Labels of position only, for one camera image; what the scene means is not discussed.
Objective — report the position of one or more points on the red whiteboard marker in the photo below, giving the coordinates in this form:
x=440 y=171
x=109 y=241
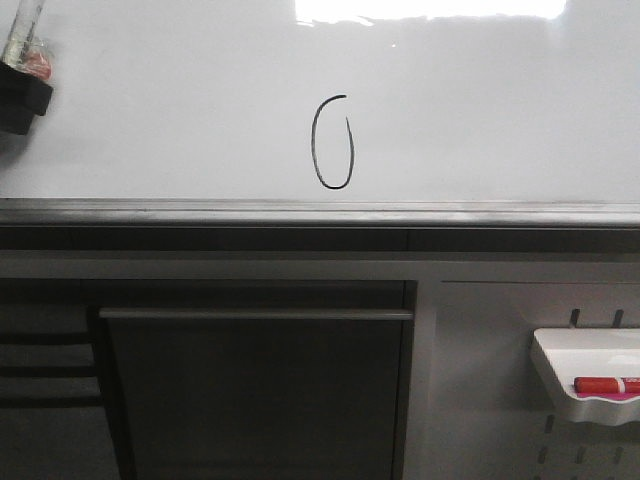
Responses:
x=607 y=385

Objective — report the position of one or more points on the silver drawer handle bar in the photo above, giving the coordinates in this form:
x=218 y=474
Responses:
x=259 y=314

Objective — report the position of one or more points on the white pegboard panel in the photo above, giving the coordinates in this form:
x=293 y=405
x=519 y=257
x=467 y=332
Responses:
x=491 y=415

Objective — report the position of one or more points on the black whiteboard marker with tape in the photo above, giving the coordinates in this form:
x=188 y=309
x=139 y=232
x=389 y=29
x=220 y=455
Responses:
x=23 y=50

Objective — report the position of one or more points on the white wavy-edged tray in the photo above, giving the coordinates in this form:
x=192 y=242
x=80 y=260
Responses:
x=562 y=354

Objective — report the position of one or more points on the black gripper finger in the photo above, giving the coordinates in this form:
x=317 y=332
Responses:
x=23 y=96

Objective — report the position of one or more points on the white whiteboard surface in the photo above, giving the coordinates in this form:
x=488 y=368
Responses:
x=333 y=112

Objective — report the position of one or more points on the pink marker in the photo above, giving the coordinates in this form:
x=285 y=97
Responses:
x=614 y=397

